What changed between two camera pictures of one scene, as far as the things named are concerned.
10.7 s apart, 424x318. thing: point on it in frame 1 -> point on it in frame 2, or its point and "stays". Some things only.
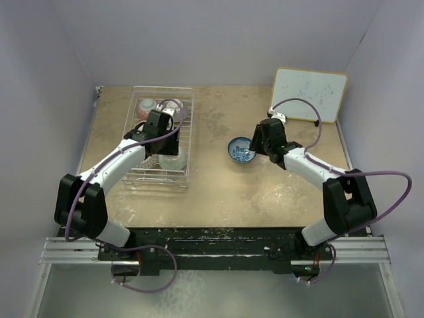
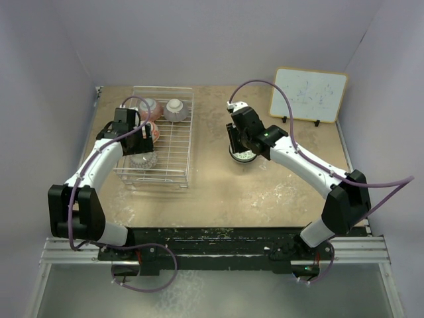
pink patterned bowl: [146, 106] stays
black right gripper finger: [257, 145] -> [235, 140]
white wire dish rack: [159, 122] stays
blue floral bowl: [238, 150] stays
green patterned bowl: [173, 162] -> [244, 156]
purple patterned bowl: [150, 162] stays
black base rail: [160, 251] stays
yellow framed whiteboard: [325, 89] stays
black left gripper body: [169, 146] -> [141, 145]
